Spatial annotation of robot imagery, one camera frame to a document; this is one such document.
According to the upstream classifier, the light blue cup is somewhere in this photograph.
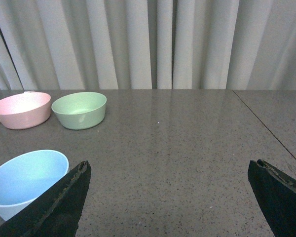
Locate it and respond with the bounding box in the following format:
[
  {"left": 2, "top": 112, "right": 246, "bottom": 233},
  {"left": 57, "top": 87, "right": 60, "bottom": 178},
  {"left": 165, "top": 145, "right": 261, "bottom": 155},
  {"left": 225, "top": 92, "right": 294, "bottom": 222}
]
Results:
[{"left": 0, "top": 150, "right": 69, "bottom": 221}]

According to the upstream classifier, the pink bowl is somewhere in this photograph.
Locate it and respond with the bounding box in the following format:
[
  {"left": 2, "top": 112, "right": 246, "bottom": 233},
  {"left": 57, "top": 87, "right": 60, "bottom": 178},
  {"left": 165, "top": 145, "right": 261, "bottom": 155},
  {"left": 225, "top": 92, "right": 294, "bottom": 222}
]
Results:
[{"left": 0, "top": 91, "right": 51, "bottom": 130}]

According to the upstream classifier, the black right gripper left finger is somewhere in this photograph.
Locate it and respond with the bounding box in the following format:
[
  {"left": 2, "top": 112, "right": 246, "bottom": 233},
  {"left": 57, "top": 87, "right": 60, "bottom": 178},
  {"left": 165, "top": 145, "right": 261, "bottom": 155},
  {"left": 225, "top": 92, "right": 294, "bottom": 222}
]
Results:
[{"left": 0, "top": 161, "right": 91, "bottom": 237}]

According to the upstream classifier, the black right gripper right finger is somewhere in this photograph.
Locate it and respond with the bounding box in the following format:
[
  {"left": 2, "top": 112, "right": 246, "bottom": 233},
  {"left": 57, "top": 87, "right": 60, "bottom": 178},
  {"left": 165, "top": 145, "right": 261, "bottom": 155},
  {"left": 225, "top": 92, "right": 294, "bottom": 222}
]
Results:
[{"left": 248, "top": 159, "right": 296, "bottom": 237}]

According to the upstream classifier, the green bowl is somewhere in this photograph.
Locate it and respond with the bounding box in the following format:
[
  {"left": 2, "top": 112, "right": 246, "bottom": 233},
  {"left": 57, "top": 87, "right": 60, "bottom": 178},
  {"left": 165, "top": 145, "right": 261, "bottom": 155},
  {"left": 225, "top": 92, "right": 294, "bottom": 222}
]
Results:
[{"left": 51, "top": 92, "right": 107, "bottom": 130}]

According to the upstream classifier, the white pleated curtain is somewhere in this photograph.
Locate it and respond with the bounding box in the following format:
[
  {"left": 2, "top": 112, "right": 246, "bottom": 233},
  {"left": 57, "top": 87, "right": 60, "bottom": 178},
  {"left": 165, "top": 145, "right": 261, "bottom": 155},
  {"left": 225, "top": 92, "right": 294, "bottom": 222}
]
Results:
[{"left": 0, "top": 0, "right": 296, "bottom": 90}]

